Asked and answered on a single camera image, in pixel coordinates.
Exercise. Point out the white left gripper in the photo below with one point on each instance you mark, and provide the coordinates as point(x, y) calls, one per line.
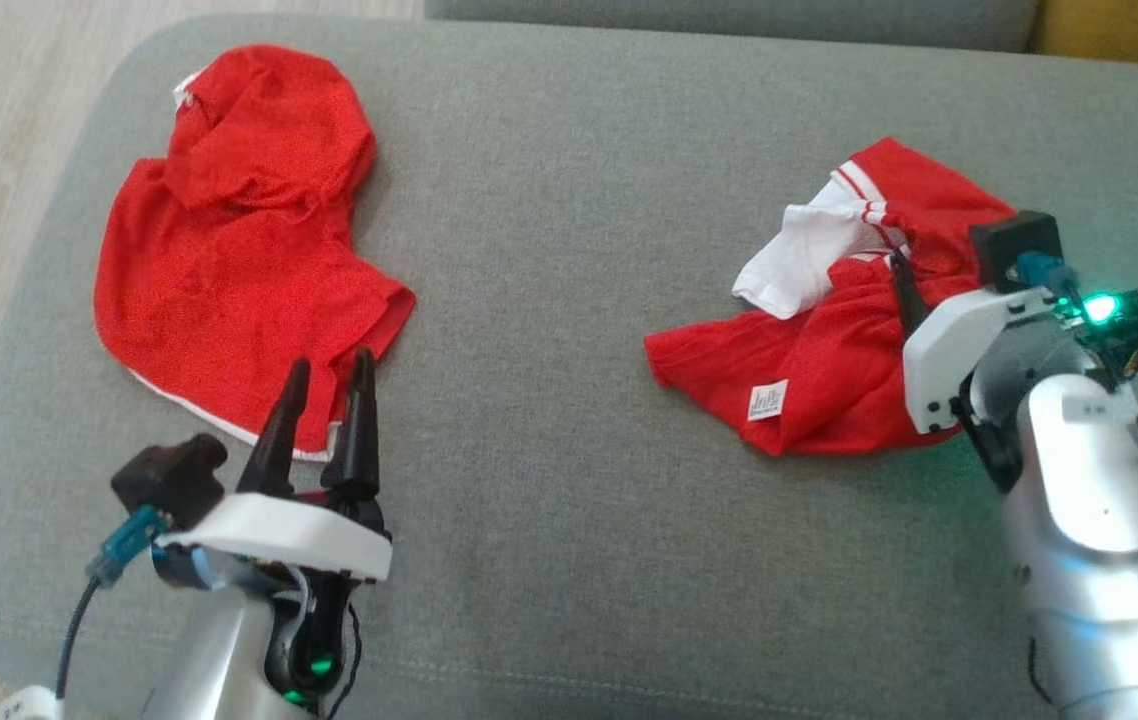
point(279, 530)

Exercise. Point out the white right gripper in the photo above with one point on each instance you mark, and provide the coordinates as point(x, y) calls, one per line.
point(949, 350)

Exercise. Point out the red white basketball jersey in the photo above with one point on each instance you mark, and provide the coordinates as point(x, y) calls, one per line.
point(829, 360)

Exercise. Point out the red shorts with white trim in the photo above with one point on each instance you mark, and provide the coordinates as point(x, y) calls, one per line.
point(229, 270)

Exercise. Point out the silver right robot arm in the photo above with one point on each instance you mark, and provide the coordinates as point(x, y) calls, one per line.
point(1089, 500)

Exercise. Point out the grey fabric sofa seat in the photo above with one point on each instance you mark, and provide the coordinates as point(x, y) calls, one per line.
point(569, 300)

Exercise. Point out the grey sofa backrest cushion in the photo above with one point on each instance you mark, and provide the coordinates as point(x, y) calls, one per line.
point(729, 20)

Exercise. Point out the yellow sofa cushion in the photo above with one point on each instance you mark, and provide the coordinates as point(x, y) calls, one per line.
point(1129, 30)

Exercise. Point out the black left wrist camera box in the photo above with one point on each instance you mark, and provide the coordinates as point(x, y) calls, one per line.
point(174, 480)

